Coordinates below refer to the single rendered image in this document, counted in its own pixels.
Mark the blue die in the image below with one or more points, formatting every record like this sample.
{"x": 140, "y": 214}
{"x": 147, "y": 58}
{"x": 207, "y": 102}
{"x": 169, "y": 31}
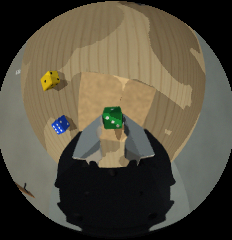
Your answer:
{"x": 60, "y": 125}

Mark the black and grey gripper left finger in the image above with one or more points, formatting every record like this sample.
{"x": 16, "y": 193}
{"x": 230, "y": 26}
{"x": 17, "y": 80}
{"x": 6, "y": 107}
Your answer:
{"x": 82, "y": 149}

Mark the yellow die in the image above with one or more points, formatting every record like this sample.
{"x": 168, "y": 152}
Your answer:
{"x": 50, "y": 80}

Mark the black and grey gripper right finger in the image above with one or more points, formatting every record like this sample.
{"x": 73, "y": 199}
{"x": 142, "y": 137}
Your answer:
{"x": 142, "y": 146}

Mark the green die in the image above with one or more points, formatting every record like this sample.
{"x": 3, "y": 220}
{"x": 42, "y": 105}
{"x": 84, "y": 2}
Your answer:
{"x": 112, "y": 118}

